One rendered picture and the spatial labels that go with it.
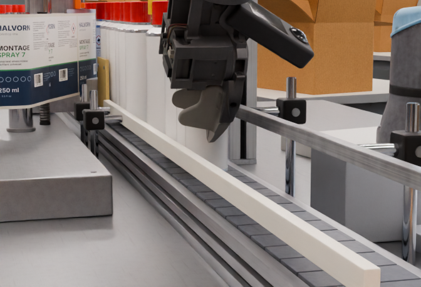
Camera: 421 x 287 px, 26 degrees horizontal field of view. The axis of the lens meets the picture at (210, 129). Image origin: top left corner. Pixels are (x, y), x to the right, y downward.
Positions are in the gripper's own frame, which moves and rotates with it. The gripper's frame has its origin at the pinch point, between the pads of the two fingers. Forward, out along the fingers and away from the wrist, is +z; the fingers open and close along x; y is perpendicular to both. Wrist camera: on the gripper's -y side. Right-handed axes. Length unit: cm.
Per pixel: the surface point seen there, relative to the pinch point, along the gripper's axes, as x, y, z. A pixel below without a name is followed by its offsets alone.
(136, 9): -43.9, 1.4, 9.2
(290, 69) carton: -168, -82, 106
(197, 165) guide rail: 8.6, 4.6, -2.2
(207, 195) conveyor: 10.9, 3.7, -0.1
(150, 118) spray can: -20.7, 2.9, 13.5
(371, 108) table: -155, -109, 113
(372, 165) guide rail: 30.2, -2.5, -19.7
